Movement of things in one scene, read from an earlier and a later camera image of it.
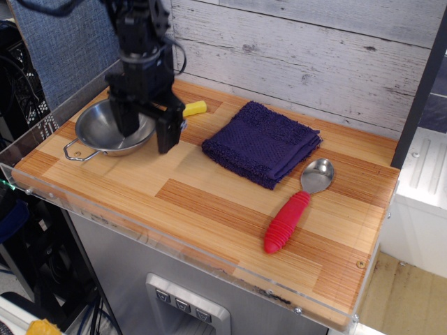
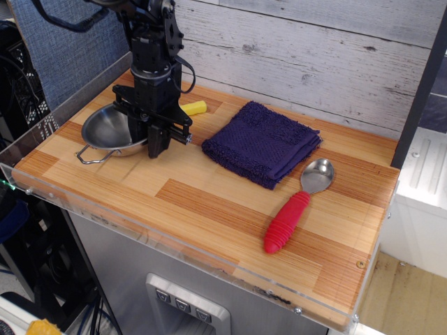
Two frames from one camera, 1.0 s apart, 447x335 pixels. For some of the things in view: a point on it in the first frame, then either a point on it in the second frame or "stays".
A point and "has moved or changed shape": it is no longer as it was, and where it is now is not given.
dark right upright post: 423,98 stays
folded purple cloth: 262,144 stays
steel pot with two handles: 96,128 has moved or changed shape
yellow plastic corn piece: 195,108 stays
